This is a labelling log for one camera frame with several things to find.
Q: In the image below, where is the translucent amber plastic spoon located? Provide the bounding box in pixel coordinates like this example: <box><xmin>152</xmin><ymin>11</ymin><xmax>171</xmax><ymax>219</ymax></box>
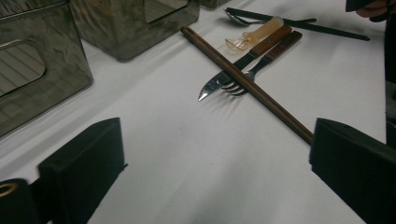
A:
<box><xmin>224</xmin><ymin>16</ymin><xmax>285</xmax><ymax>54</ymax></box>

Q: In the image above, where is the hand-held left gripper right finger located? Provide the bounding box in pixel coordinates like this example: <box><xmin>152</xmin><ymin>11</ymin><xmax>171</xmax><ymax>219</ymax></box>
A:
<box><xmin>308</xmin><ymin>118</ymin><xmax>396</xmax><ymax>224</ymax></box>

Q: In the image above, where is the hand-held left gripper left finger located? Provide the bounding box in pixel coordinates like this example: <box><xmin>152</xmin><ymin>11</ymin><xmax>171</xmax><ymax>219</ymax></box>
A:
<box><xmin>36</xmin><ymin>117</ymin><xmax>129</xmax><ymax>224</ymax></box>

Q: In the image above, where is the brown wooden chopstick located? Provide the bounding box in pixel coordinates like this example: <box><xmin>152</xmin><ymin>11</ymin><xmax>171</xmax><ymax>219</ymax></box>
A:
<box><xmin>183</xmin><ymin>26</ymin><xmax>315</xmax><ymax>143</ymax></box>
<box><xmin>180</xmin><ymin>27</ymin><xmax>313</xmax><ymax>147</ymax></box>

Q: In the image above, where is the smoky translucent plastic bin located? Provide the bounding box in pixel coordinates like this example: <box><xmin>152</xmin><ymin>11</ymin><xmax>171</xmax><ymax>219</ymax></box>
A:
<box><xmin>69</xmin><ymin>0</ymin><xmax>201</xmax><ymax>63</ymax></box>
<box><xmin>200</xmin><ymin>0</ymin><xmax>232</xmax><ymax>9</ymax></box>
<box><xmin>0</xmin><ymin>0</ymin><xmax>94</xmax><ymax>138</ymax></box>

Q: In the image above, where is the wooden-handled fork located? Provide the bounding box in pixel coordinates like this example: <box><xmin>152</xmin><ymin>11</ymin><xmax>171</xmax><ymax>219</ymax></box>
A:
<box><xmin>216</xmin><ymin>30</ymin><xmax>304</xmax><ymax>97</ymax></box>

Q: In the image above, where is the black chopstick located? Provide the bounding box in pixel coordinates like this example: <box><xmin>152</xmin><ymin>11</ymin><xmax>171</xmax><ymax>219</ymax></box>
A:
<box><xmin>225</xmin><ymin>8</ymin><xmax>371</xmax><ymax>42</ymax></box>
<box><xmin>225</xmin><ymin>7</ymin><xmax>372</xmax><ymax>41</ymax></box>

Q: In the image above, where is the white table cover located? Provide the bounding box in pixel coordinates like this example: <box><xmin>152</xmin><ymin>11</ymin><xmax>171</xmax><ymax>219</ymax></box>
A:
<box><xmin>0</xmin><ymin>0</ymin><xmax>396</xmax><ymax>224</ymax></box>

